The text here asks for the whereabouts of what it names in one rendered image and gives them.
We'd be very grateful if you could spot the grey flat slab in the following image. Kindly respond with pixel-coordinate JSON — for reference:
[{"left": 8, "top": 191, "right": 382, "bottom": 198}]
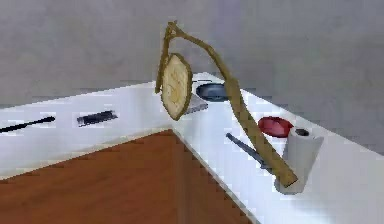
[{"left": 185, "top": 93, "right": 209, "bottom": 115}]

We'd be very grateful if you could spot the black round pan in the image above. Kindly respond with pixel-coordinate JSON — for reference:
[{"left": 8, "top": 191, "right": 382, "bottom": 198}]
[{"left": 195, "top": 82, "right": 231, "bottom": 103}]

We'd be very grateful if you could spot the wooden hanging sign with branch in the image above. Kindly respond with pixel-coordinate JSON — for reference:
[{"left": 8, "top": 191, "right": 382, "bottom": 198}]
[{"left": 154, "top": 20, "right": 299, "bottom": 188}]

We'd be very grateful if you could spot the dark grey knife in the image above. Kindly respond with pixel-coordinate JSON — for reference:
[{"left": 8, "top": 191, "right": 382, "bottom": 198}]
[{"left": 225, "top": 132, "right": 275, "bottom": 174}]

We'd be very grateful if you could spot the red bowl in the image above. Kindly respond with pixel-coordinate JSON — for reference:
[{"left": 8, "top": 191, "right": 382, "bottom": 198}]
[{"left": 257, "top": 116, "right": 295, "bottom": 139}]

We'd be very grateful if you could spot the white counter with brown cabinets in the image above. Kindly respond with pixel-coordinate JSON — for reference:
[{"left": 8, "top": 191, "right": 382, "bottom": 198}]
[{"left": 0, "top": 71, "right": 384, "bottom": 224}]

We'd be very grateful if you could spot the black flat utensil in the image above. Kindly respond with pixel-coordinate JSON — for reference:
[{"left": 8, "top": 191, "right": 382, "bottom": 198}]
[{"left": 76, "top": 110, "right": 119, "bottom": 128}]

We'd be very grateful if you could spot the white paper towel roll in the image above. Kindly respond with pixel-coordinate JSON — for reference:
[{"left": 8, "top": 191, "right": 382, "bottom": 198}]
[{"left": 274, "top": 127, "right": 325, "bottom": 196}]

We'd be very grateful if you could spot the black long-handled utensil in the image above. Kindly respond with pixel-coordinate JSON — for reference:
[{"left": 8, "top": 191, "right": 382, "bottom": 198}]
[{"left": 0, "top": 115, "right": 57, "bottom": 134}]

